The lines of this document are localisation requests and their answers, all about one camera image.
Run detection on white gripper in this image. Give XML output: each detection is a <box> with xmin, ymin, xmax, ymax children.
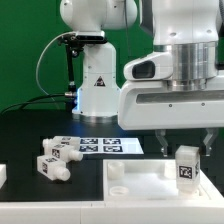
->
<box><xmin>118</xmin><ymin>75</ymin><xmax>224</xmax><ymax>157</ymax></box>

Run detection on white square tabletop tray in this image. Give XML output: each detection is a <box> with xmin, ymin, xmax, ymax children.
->
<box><xmin>103</xmin><ymin>159</ymin><xmax>224</xmax><ymax>201</ymax></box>

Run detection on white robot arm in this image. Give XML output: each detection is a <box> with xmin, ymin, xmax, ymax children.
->
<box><xmin>60</xmin><ymin>0</ymin><xmax>224</xmax><ymax>151</ymax></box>

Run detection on white sheet with markers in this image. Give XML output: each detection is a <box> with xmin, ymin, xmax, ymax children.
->
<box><xmin>80</xmin><ymin>138</ymin><xmax>143</xmax><ymax>154</ymax></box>

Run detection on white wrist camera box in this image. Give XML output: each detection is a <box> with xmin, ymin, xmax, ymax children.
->
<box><xmin>123</xmin><ymin>52</ymin><xmax>173</xmax><ymax>81</ymax></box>

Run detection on white fence front wall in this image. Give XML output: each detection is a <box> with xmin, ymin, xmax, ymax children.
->
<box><xmin>0</xmin><ymin>200</ymin><xmax>224</xmax><ymax>224</ymax></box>

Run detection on white fence wall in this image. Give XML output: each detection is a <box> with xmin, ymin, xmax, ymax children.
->
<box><xmin>0</xmin><ymin>164</ymin><xmax>7</xmax><ymax>189</ymax></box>
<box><xmin>0</xmin><ymin>200</ymin><xmax>224</xmax><ymax>224</ymax></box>

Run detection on grey camera cable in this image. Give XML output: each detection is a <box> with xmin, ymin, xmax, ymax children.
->
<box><xmin>35</xmin><ymin>31</ymin><xmax>73</xmax><ymax>101</ymax></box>

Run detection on black cable on table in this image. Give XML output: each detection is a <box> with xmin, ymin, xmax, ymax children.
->
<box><xmin>0</xmin><ymin>93</ymin><xmax>76</xmax><ymax>116</ymax></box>

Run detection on white fence left wall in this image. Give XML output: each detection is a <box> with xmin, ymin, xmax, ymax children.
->
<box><xmin>0</xmin><ymin>164</ymin><xmax>7</xmax><ymax>189</ymax></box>

